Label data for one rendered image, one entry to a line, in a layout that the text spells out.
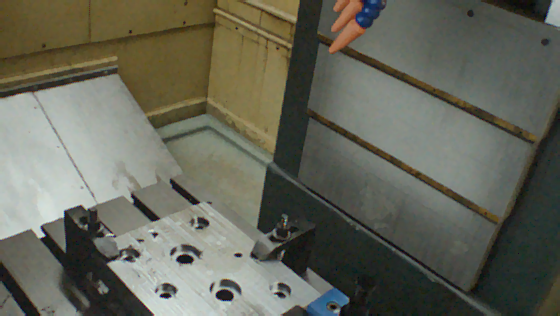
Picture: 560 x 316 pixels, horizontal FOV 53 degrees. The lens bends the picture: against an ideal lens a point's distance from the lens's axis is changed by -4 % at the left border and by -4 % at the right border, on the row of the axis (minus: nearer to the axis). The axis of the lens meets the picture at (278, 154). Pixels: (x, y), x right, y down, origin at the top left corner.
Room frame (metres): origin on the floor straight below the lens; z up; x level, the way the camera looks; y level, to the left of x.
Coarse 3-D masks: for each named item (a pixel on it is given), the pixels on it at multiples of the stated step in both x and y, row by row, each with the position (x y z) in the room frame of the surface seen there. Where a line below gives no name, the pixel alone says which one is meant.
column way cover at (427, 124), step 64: (448, 0) 0.95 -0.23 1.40; (320, 64) 1.11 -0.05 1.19; (384, 64) 1.01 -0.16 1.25; (448, 64) 0.93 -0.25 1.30; (512, 64) 0.86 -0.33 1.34; (320, 128) 1.10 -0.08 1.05; (384, 128) 0.99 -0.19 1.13; (448, 128) 0.91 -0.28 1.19; (512, 128) 0.84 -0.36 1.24; (320, 192) 1.07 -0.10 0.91; (384, 192) 0.98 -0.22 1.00; (448, 192) 0.89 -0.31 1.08; (512, 192) 0.82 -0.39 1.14; (448, 256) 0.87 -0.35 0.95
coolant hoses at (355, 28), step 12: (348, 0) 0.54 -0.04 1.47; (360, 0) 0.52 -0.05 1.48; (372, 0) 0.49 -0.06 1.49; (384, 0) 0.49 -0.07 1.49; (348, 12) 0.52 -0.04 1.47; (360, 12) 0.50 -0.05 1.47; (372, 12) 0.49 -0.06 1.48; (336, 24) 0.52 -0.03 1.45; (348, 24) 0.50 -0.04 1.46; (360, 24) 0.50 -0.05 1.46; (348, 36) 0.50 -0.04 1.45; (336, 48) 0.51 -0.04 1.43
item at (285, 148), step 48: (528, 0) 0.99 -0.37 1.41; (288, 96) 1.21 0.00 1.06; (288, 144) 1.19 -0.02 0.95; (288, 192) 1.15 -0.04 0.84; (528, 192) 0.84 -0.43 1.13; (336, 240) 1.05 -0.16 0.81; (384, 240) 0.98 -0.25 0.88; (528, 240) 0.82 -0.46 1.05; (336, 288) 1.02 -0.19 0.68; (384, 288) 0.95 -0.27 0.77; (432, 288) 0.88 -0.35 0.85; (480, 288) 0.85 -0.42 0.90; (528, 288) 0.79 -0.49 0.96
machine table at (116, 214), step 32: (160, 192) 0.98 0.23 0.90; (192, 192) 1.00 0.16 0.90; (128, 224) 0.86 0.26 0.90; (0, 256) 0.71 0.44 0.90; (32, 256) 0.72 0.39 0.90; (64, 256) 0.75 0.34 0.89; (0, 288) 0.64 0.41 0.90; (32, 288) 0.65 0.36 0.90; (64, 288) 0.67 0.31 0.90; (320, 288) 0.78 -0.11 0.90
